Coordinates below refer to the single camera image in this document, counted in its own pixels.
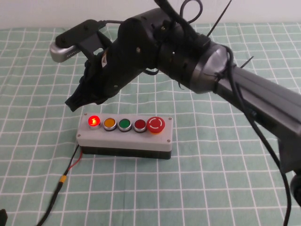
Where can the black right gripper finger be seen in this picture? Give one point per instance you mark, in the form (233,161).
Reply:
(100,100)
(81,94)

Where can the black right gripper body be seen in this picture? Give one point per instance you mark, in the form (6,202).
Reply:
(124,54)

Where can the red illuminated push button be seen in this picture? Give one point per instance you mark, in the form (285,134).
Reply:
(93,121)

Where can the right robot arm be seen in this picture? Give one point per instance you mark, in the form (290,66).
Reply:
(258,94)

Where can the yellow push button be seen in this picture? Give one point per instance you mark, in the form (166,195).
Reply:
(109,123)

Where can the green push button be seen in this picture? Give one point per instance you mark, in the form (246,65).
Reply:
(124,123)

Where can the dark red push button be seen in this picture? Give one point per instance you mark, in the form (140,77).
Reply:
(140,124)

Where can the grey black button control box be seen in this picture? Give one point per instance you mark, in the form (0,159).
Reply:
(124,141)

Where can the red mushroom emergency stop button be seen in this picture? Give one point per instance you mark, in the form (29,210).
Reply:
(155,124)

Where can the green white checked tablecloth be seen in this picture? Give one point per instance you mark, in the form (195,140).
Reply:
(141,188)

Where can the long black zip tie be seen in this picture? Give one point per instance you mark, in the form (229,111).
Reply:
(219,20)

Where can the short black zip tie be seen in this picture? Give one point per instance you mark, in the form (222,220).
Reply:
(247,61)

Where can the black object at table edge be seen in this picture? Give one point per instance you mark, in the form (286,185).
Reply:
(3,217)

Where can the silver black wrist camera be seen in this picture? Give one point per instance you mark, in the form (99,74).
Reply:
(70,42)

